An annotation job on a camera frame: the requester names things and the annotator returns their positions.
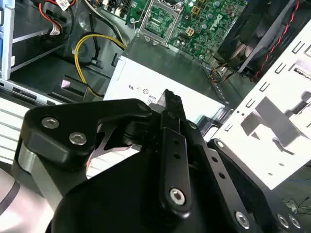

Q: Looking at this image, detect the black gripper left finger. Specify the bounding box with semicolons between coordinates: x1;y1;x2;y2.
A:
18;88;193;221

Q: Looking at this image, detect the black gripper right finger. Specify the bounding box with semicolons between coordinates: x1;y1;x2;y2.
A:
181;118;304;233

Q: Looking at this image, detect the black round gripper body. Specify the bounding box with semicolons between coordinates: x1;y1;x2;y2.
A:
50;148;235;233

